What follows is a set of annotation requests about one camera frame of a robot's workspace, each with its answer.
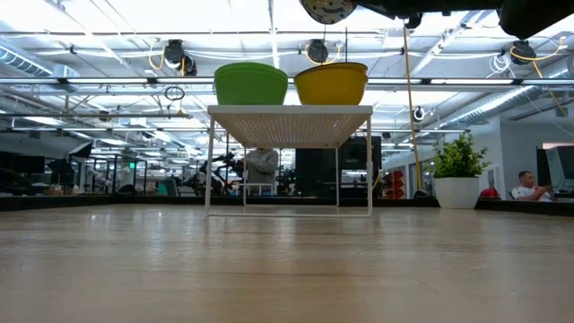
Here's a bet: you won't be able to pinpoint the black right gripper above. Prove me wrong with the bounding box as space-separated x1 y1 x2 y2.
356 0 503 30

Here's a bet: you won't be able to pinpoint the dark display screen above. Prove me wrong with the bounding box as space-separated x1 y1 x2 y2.
535 144 574 195

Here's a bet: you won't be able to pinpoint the stacked red bins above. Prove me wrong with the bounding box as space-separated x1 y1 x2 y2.
384 169 405 200

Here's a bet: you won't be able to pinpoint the green plant in white pot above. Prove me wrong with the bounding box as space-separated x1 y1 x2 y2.
429 131 491 210

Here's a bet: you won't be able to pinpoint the person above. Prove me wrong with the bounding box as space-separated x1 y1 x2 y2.
243 147 281 196
510 170 556 202

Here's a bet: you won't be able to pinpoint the yellow hanging power cable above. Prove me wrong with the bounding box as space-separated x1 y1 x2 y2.
400 24 431 199

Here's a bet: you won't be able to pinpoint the black cabinet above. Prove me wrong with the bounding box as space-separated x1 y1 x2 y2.
294 135 384 198

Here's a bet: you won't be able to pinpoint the black framed robot cell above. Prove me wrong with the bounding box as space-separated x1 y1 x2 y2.
66 141 152 196

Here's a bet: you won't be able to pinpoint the white perforated shelf riser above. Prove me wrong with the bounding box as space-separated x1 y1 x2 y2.
204 104 374 219

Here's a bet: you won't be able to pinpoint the silver spiral air duct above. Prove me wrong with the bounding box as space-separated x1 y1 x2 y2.
441 83 574 132
0 38 81 80

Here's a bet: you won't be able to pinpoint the black hanging cable ring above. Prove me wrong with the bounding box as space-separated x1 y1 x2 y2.
163 85 187 102

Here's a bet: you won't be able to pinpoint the black ceiling cord reel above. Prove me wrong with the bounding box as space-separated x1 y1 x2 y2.
306 39 330 65
509 39 538 66
162 39 198 77

